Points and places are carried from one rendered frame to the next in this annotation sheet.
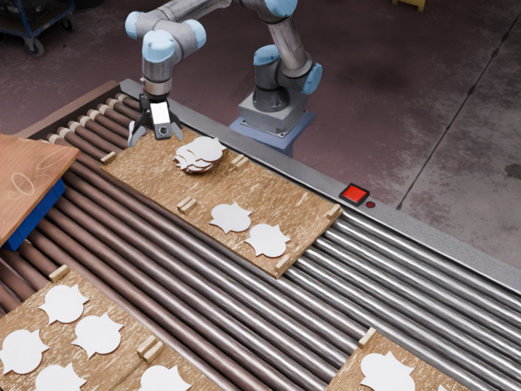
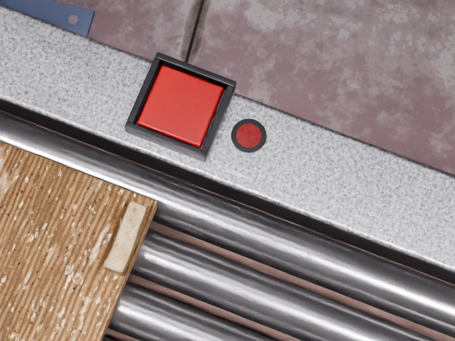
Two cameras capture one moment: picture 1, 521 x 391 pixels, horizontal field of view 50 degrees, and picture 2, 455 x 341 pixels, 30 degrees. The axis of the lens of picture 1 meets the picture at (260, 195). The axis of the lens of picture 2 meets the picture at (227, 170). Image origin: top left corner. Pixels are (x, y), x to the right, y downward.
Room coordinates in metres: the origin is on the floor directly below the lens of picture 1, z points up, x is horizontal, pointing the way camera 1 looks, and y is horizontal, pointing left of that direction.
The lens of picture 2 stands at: (1.11, -0.23, 1.64)
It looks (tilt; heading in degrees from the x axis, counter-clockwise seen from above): 75 degrees down; 329
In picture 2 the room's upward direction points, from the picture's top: 10 degrees clockwise
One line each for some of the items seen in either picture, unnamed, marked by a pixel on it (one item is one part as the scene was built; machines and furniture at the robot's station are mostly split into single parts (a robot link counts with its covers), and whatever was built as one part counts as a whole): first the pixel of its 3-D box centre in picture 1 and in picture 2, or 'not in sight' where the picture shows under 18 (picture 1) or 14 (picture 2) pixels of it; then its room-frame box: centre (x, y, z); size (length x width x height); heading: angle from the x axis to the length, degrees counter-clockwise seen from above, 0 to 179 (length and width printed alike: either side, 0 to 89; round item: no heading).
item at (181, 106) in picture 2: (353, 195); (181, 107); (1.35, -0.32, 0.92); 0.06 x 0.06 x 0.01; 48
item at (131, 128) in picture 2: (353, 194); (181, 106); (1.35, -0.32, 0.92); 0.08 x 0.08 x 0.02; 48
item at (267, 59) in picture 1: (270, 65); not in sight; (1.86, -0.07, 1.13); 0.13 x 0.12 x 0.14; 53
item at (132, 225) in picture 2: (333, 212); (127, 239); (1.25, -0.23, 0.95); 0.06 x 0.02 x 0.03; 138
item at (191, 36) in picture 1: (179, 39); not in sight; (1.34, 0.19, 1.54); 0.11 x 0.11 x 0.08; 53
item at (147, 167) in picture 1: (173, 164); not in sight; (1.56, 0.31, 0.93); 0.41 x 0.35 x 0.02; 48
